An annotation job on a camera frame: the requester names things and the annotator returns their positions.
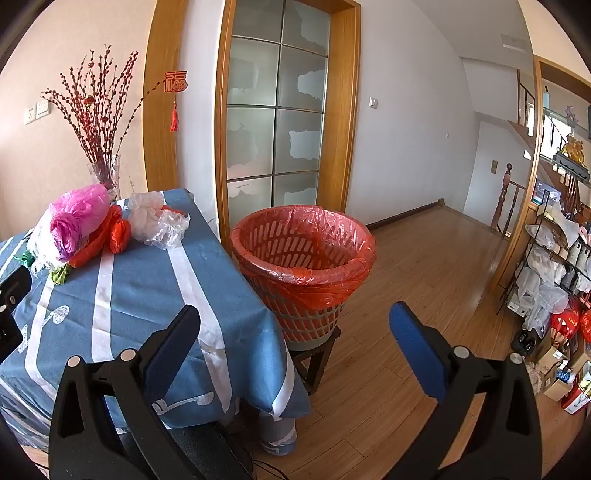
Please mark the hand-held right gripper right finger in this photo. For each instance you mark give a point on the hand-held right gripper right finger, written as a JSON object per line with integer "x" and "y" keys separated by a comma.
{"x": 415, "y": 350}

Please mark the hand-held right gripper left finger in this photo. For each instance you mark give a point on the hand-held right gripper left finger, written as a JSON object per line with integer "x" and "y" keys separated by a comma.
{"x": 175, "y": 341}

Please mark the green plastic bag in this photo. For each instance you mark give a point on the green plastic bag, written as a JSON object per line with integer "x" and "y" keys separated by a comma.
{"x": 59, "y": 275}

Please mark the opaque white plastic bag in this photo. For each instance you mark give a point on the opaque white plastic bag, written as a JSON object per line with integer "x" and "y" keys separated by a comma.
{"x": 39, "y": 240}

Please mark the trash basket with red liner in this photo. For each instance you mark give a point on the trash basket with red liner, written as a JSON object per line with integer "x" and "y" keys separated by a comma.
{"x": 351, "y": 277}

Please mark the large red plastic bag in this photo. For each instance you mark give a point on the large red plastic bag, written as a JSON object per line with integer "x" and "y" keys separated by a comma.
{"x": 92, "y": 247}

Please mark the clear plastic bag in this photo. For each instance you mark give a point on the clear plastic bag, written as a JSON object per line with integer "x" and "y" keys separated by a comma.
{"x": 157, "y": 226}

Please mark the small knotted red plastic bag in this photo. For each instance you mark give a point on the small knotted red plastic bag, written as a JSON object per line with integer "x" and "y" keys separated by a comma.
{"x": 121, "y": 235}

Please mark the pink plastic bag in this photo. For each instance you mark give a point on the pink plastic bag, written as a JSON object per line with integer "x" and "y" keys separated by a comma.
{"x": 76, "y": 217}

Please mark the blue white striped tablecloth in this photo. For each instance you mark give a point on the blue white striped tablecloth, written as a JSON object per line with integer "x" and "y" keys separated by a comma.
{"x": 138, "y": 286}

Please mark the dark wooden stool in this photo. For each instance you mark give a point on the dark wooden stool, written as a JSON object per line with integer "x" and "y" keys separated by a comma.
{"x": 318, "y": 364}

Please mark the cardboard box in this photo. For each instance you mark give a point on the cardboard box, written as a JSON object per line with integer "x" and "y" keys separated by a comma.
{"x": 551, "y": 364}

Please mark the translucent white plastic bag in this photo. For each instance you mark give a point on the translucent white plastic bag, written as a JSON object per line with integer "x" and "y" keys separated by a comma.
{"x": 545, "y": 295}

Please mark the red gift bag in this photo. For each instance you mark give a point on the red gift bag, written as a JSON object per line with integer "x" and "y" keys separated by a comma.
{"x": 568, "y": 318}

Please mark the glass vase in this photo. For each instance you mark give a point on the glass vase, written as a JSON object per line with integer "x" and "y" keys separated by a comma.
{"x": 108, "y": 177}

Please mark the frosted glass panel door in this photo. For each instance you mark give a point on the frosted glass panel door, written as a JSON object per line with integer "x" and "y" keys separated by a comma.
{"x": 254, "y": 138}

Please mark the red berry branches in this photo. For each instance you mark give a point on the red berry branches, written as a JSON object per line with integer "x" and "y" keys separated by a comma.
{"x": 101, "y": 115}

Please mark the black metal shelf rack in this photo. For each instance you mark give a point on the black metal shelf rack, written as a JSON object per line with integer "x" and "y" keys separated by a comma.
{"x": 572, "y": 168}

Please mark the golden figurine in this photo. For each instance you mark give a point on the golden figurine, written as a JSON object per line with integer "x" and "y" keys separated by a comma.
{"x": 572, "y": 148}

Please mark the red hanging tassel ornament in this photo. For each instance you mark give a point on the red hanging tassel ornament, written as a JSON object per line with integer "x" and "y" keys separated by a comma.
{"x": 177, "y": 81}

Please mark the wooden partition frame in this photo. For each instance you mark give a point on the wooden partition frame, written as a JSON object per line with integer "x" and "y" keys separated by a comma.
{"x": 521, "y": 221}

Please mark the wooden stair newel post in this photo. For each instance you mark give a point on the wooden stair newel post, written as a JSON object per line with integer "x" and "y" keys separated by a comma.
{"x": 502, "y": 203}

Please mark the wooden wall pillar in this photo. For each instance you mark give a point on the wooden wall pillar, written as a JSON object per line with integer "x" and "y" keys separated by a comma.
{"x": 161, "y": 138}

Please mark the white wall socket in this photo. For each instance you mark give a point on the white wall socket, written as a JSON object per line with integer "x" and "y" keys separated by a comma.
{"x": 30, "y": 114}

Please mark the white rocker light switch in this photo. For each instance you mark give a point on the white rocker light switch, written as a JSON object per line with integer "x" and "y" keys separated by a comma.
{"x": 43, "y": 108}

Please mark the wooden door frame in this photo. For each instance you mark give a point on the wooden door frame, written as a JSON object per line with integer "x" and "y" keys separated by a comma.
{"x": 339, "y": 138}

